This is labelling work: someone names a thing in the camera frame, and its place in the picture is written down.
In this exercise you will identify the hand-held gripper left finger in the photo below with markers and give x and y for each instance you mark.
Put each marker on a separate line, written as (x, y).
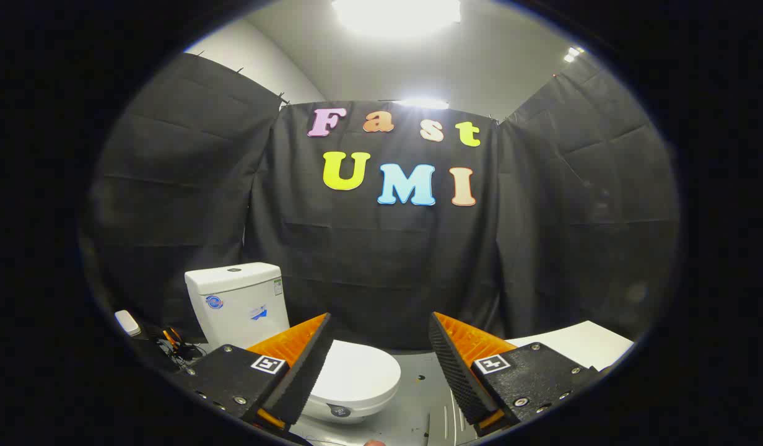
(307, 365)

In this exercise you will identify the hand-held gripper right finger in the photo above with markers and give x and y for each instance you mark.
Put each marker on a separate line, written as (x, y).
(456, 371)

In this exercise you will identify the white toilet lid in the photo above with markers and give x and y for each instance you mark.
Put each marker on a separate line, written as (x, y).
(363, 371)

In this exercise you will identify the white ceramic toilet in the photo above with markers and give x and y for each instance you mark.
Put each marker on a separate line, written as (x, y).
(239, 303)

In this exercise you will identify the grey drawer cabinet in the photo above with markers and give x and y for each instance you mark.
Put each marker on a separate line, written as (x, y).
(579, 347)

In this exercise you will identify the black backdrop cloth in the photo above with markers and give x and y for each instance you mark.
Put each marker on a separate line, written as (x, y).
(381, 260)

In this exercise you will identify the small orange black object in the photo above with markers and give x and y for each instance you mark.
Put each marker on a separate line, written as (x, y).
(171, 337)

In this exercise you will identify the small white box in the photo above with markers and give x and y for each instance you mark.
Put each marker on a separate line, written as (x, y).
(127, 323)

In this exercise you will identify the small ceiling spot light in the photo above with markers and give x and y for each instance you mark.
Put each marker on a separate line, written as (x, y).
(572, 54)

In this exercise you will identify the large ceiling light panel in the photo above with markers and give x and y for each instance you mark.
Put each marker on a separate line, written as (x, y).
(397, 13)

